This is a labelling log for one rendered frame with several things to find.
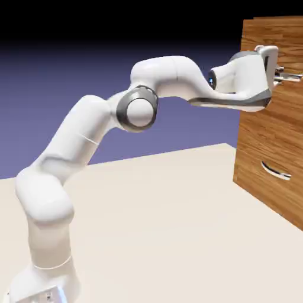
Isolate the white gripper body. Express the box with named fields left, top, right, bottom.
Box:
left=254, top=45, right=279, bottom=90

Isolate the curved silver drawer handle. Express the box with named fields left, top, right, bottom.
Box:
left=260, top=160, right=292, bottom=181
left=278, top=72, right=303, bottom=83

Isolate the wooden drawer front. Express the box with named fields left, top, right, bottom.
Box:
left=233, top=100, right=303, bottom=232
left=238, top=15, right=303, bottom=125

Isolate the wooden cabinet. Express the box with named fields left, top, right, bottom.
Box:
left=233, top=15, right=303, bottom=232

